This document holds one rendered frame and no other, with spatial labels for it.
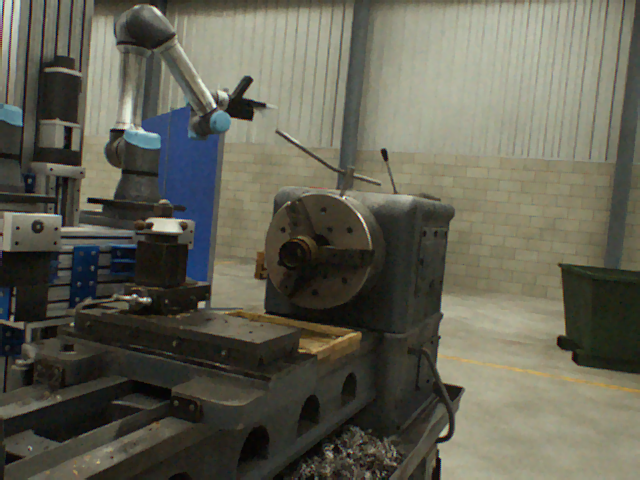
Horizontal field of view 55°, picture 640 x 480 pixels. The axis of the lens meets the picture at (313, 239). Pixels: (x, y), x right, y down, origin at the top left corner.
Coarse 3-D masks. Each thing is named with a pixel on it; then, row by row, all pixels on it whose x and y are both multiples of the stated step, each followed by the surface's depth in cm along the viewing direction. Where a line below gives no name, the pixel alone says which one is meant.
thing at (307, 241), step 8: (288, 240) 151; (296, 240) 150; (304, 240) 151; (312, 240) 154; (280, 248) 151; (288, 248) 154; (296, 248) 158; (304, 248) 149; (312, 248) 152; (280, 256) 151; (288, 256) 155; (296, 256) 158; (304, 256) 149; (312, 256) 151; (288, 264) 151; (296, 264) 155; (304, 264) 150; (312, 264) 154
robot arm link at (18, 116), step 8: (0, 104) 153; (0, 112) 152; (8, 112) 154; (16, 112) 156; (0, 120) 152; (8, 120) 154; (16, 120) 156; (0, 128) 153; (8, 128) 154; (16, 128) 156; (0, 136) 153; (8, 136) 154; (16, 136) 156; (0, 144) 153; (8, 144) 154; (16, 144) 157; (0, 152) 153; (8, 152) 154; (16, 152) 157
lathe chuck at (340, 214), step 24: (312, 192) 164; (312, 216) 164; (336, 216) 161; (360, 216) 158; (336, 240) 161; (360, 240) 158; (336, 264) 161; (312, 288) 164; (336, 288) 161; (360, 288) 159
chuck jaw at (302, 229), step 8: (296, 200) 166; (288, 208) 162; (296, 208) 161; (304, 208) 164; (288, 216) 162; (296, 216) 161; (304, 216) 162; (288, 224) 160; (296, 224) 159; (304, 224) 160; (296, 232) 157; (304, 232) 157; (312, 232) 162
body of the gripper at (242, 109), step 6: (228, 96) 229; (234, 102) 232; (240, 102) 233; (246, 102) 233; (228, 108) 230; (234, 108) 233; (240, 108) 234; (246, 108) 234; (252, 108) 236; (234, 114) 234; (240, 114) 234; (246, 114) 234; (252, 114) 236; (246, 120) 235
